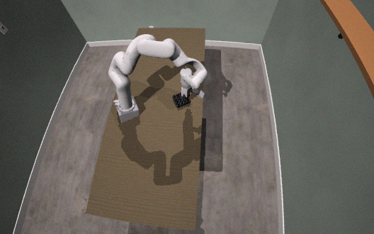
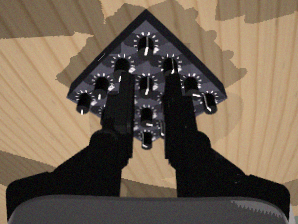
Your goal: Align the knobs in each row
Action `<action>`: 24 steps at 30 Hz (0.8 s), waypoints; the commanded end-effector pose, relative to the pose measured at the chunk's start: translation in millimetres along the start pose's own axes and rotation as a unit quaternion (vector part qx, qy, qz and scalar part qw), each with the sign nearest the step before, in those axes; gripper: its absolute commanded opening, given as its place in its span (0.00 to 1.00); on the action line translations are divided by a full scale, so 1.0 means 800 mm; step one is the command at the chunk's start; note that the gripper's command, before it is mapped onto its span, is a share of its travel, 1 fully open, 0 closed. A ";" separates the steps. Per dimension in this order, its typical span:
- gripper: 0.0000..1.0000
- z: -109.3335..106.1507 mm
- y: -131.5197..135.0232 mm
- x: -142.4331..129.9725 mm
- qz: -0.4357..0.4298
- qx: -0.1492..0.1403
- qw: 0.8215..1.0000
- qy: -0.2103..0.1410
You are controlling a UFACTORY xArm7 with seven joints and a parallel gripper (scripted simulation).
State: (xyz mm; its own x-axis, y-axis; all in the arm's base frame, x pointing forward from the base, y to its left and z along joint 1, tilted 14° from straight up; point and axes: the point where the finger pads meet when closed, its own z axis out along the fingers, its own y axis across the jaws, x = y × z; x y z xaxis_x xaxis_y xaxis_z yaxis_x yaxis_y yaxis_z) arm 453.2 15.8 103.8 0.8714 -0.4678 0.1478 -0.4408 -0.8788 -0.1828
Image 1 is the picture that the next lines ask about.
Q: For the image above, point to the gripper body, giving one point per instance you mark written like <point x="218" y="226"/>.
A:
<point x="185" y="91"/>

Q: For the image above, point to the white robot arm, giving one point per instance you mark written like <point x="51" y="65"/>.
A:
<point x="147" y="46"/>

